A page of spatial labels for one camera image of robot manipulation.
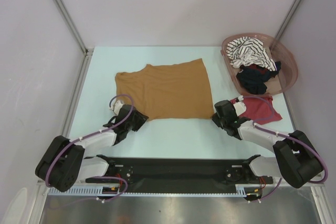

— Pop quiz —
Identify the red tank top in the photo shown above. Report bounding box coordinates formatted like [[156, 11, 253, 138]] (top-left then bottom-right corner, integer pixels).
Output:
[[230, 96, 282, 125]]

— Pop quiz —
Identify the mustard yellow tank top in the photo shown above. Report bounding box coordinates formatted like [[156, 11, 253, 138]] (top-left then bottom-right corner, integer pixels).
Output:
[[115, 59, 214, 121]]

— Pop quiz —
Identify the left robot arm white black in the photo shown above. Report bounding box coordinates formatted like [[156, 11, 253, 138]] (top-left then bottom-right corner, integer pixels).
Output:
[[35, 104, 149, 192]]

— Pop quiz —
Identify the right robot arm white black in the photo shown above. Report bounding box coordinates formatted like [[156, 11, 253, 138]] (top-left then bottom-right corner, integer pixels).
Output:
[[212, 100, 329, 188]]

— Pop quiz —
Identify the black white striped tank top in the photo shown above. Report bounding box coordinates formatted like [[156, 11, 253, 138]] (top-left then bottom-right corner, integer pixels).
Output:
[[225, 36, 278, 71]]

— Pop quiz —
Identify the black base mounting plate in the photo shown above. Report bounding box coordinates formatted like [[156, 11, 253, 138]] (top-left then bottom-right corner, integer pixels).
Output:
[[86, 157, 274, 195]]

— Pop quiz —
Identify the pink translucent laundry basket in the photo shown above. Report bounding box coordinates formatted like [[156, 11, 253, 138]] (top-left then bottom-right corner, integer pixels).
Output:
[[221, 33, 298, 97]]

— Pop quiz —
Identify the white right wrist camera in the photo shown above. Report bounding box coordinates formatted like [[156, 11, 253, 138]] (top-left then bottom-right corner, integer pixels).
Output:
[[232, 99, 247, 116]]

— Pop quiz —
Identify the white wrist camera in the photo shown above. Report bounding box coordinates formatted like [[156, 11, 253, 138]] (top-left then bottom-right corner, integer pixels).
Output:
[[232, 99, 247, 116], [109, 100, 124, 115]]

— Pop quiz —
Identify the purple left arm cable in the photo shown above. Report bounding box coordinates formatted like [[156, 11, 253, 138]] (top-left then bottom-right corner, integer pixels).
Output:
[[45, 94, 137, 205]]

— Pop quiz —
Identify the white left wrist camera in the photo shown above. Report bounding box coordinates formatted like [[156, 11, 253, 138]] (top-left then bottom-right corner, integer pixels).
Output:
[[109, 100, 124, 115]]

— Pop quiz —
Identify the grey slotted cable duct right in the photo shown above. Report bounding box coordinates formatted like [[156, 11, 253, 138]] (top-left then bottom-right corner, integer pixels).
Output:
[[236, 184, 263, 197]]

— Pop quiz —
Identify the grey slotted cable duct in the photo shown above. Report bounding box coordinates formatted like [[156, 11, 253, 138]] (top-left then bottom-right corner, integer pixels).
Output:
[[48, 185, 120, 197], [236, 184, 263, 197]]

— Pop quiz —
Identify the grey slotted cable duct left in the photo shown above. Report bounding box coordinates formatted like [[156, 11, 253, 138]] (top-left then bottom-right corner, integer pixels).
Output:
[[48, 185, 120, 197]]

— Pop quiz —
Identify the left aluminium corner post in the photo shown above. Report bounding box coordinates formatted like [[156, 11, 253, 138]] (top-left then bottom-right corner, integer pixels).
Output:
[[53, 0, 88, 55]]

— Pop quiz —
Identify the aluminium corner post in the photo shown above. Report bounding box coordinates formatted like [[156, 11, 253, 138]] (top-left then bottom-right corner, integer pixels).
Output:
[[53, 0, 88, 55], [275, 0, 303, 40]]

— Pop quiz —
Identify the right aluminium corner post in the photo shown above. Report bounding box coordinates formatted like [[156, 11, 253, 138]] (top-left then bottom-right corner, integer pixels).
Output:
[[275, 0, 303, 40]]

